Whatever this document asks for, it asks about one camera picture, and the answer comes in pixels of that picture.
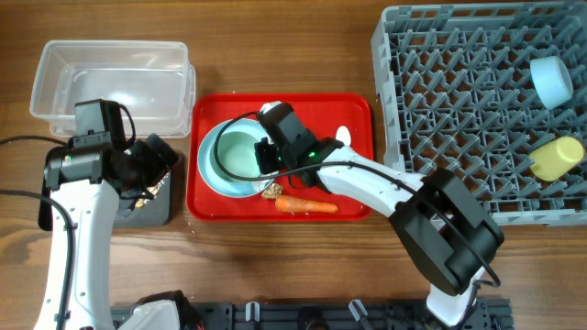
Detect rice and food leftovers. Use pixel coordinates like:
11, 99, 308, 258
134, 181, 162, 208

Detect pale green bowl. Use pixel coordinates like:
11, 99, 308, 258
203, 131, 260, 184

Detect light blue plate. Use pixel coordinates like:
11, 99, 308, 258
197, 118, 272, 198

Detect white plastic spoon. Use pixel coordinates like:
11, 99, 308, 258
335, 126, 352, 147

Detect yellow plastic cup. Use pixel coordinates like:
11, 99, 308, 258
529, 137, 585, 182

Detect light blue bowl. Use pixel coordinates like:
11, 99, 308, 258
530, 56, 574, 110

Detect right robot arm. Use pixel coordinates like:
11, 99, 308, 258
256, 102, 504, 327

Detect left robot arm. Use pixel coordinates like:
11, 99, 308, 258
35, 99, 179, 329

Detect black waste tray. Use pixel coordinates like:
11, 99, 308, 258
38, 147, 176, 232

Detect grey dishwasher rack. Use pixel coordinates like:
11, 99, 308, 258
371, 1, 586, 226

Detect brown food scrap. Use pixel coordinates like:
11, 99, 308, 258
261, 183, 283, 200

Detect orange carrot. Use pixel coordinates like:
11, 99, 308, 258
275, 195, 338, 214

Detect red serving tray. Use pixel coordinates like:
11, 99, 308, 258
185, 93, 374, 222

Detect clear plastic bin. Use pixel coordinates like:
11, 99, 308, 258
29, 40, 197, 138

